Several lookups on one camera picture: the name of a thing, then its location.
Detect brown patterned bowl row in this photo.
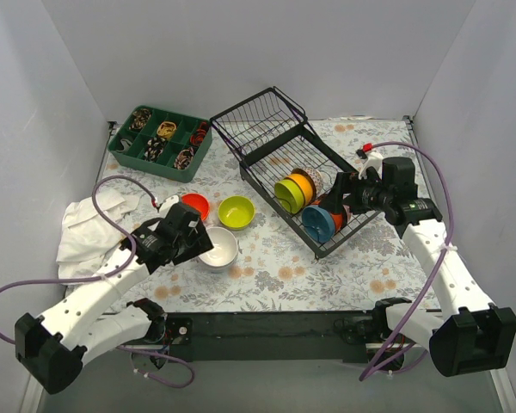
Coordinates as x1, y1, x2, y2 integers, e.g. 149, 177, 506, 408
343, 205, 352, 225
293, 168, 323, 197

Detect red orange bowl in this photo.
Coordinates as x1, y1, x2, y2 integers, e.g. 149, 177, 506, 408
181, 193, 210, 221

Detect lime green bowl back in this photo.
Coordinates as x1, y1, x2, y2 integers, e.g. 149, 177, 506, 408
218, 195, 255, 231

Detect lime green bowl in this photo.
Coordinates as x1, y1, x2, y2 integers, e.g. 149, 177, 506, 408
274, 178, 305, 214
218, 195, 255, 231

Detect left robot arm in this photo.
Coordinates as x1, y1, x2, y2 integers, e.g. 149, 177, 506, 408
15, 202, 213, 394

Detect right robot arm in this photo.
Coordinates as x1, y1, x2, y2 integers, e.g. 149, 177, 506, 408
320, 153, 516, 377

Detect orange bowl front right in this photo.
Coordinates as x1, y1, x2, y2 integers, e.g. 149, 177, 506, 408
319, 206, 347, 237

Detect blue bowl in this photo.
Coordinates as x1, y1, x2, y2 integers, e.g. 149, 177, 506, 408
301, 205, 336, 243

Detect yellow orange bowl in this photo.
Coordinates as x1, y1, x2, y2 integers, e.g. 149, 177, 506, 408
286, 172, 316, 205

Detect lime green bowl front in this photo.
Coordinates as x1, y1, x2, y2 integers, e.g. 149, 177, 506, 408
274, 178, 305, 214

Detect pink floral rolled belt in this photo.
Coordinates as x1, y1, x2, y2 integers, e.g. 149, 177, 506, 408
173, 146, 196, 170

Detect floral patterned table mat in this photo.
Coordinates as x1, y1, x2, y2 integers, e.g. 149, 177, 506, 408
101, 136, 427, 312

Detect white crumpled cloth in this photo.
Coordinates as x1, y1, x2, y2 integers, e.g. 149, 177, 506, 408
56, 189, 140, 280

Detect green compartment organizer tray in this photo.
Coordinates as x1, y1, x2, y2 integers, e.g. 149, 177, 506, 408
107, 105, 212, 183

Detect dark floral rolled belt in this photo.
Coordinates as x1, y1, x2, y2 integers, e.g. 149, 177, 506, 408
143, 136, 168, 163

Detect red black rolled belt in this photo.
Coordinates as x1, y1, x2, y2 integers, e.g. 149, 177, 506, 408
189, 121, 210, 147

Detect yellow rolled belt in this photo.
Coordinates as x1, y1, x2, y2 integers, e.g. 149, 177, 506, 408
156, 120, 177, 141

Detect grey rolled belt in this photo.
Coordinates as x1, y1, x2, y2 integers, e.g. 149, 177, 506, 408
114, 138, 132, 153

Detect brown patterned rolled belt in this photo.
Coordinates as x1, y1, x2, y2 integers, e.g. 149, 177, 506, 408
129, 108, 152, 132

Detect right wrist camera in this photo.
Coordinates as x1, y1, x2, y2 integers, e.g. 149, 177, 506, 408
356, 143, 384, 180

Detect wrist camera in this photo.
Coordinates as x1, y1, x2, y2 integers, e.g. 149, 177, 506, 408
158, 195, 181, 216
356, 143, 384, 180

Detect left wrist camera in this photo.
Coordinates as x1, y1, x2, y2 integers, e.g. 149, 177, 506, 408
158, 195, 181, 216

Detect black wire dish rack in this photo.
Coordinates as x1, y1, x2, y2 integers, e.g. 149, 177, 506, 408
210, 87, 378, 259

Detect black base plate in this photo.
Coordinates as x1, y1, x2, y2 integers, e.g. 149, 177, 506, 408
115, 310, 408, 363

